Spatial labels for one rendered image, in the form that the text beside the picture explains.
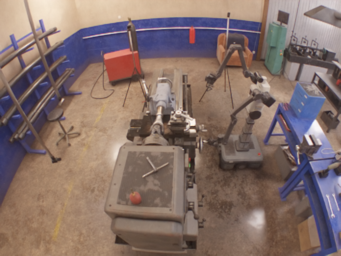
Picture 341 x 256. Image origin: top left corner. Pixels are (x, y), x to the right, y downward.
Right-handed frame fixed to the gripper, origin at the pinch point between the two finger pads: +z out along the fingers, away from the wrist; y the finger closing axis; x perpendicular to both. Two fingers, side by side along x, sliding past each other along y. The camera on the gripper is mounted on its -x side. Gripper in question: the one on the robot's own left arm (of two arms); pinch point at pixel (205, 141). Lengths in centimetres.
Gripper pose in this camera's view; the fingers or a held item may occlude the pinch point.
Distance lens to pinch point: 232.0
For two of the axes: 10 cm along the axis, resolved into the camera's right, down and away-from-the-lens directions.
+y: 0.3, 9.1, 4.1
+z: -10.0, 0.0, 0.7
